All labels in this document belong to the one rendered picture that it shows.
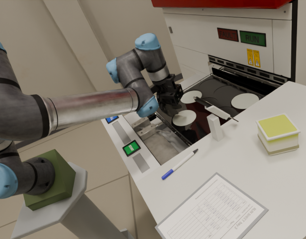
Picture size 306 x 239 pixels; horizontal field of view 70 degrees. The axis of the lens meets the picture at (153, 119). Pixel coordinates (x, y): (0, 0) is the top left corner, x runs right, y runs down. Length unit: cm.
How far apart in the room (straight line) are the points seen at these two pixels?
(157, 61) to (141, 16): 209
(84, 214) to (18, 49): 229
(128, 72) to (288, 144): 48
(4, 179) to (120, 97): 45
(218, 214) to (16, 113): 47
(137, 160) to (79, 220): 51
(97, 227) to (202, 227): 77
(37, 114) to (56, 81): 259
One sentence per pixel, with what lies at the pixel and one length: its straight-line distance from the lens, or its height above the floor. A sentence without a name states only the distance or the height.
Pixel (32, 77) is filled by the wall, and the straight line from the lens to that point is 312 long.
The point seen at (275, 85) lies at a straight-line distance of 93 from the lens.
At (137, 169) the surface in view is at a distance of 71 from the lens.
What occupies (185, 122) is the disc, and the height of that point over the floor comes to 90.
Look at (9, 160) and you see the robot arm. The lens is 88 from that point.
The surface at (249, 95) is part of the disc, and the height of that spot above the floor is 90.
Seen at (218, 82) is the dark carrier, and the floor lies 90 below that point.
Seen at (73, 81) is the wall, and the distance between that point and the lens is 304.
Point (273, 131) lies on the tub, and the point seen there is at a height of 103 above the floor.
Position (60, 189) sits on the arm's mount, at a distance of 100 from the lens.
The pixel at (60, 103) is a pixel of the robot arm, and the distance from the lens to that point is 53.
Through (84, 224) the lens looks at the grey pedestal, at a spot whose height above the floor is 62.
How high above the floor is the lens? 146
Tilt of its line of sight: 35 degrees down
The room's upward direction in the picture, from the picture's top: 25 degrees counter-clockwise
